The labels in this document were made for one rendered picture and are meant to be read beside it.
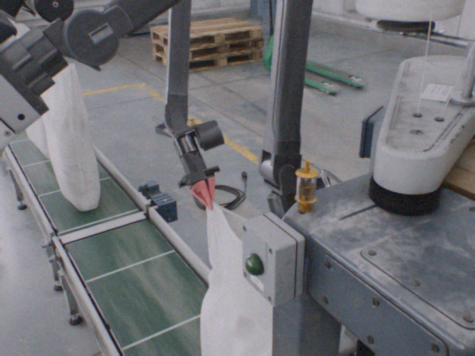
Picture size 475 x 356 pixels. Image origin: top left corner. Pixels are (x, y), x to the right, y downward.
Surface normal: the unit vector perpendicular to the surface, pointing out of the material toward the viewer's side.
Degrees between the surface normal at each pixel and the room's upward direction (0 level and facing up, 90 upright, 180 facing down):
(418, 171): 90
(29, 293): 0
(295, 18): 79
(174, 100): 63
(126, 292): 0
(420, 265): 0
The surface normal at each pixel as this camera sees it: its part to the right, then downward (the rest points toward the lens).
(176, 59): 0.13, 0.01
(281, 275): 0.52, 0.38
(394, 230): -0.02, -0.89
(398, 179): -0.53, 0.40
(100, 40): 0.37, 0.25
